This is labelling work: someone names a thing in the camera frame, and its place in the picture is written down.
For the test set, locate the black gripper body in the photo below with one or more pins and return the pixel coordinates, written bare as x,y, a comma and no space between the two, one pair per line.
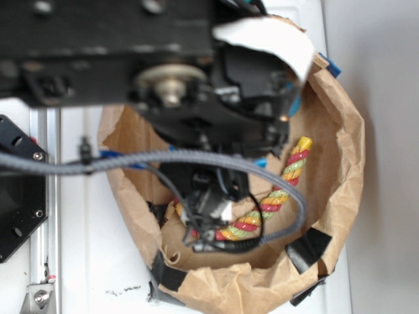
240,103

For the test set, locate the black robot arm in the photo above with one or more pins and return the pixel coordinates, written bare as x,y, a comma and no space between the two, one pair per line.
68,53

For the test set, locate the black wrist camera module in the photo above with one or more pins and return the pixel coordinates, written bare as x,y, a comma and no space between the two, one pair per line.
205,192

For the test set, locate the multicolour twisted rope toy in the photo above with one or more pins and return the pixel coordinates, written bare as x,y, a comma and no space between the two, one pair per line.
249,223

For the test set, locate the aluminium extrusion rail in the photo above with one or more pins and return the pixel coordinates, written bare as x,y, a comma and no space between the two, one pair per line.
45,252

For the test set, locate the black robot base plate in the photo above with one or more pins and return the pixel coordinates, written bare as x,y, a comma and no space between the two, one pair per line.
23,197

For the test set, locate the metal corner bracket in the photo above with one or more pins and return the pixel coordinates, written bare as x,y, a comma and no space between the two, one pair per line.
39,299

